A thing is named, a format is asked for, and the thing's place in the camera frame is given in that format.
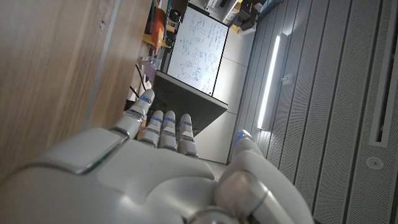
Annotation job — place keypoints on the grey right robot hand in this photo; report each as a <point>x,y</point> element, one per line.
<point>124,180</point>

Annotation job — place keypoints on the black computer monitor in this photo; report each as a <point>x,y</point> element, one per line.
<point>186,99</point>

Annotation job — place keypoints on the whiteboard with blue writing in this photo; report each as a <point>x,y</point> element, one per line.
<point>196,49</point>

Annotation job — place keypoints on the colourful toy plane with wheels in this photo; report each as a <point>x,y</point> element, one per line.
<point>158,25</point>

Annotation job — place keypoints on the long ceiling light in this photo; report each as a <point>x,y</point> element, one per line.
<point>269,81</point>

